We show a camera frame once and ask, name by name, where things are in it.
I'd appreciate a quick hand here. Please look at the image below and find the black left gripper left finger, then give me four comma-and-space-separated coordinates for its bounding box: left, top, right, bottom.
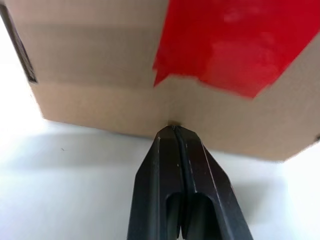
126, 125, 185, 240

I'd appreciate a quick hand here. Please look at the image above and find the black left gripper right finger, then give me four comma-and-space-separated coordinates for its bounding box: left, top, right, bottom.
174, 125, 255, 240

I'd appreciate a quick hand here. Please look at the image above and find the brown cardboard box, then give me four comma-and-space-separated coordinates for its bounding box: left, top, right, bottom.
0, 0, 320, 161

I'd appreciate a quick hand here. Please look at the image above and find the red tape strip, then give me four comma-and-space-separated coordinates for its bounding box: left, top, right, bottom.
152, 0, 320, 99

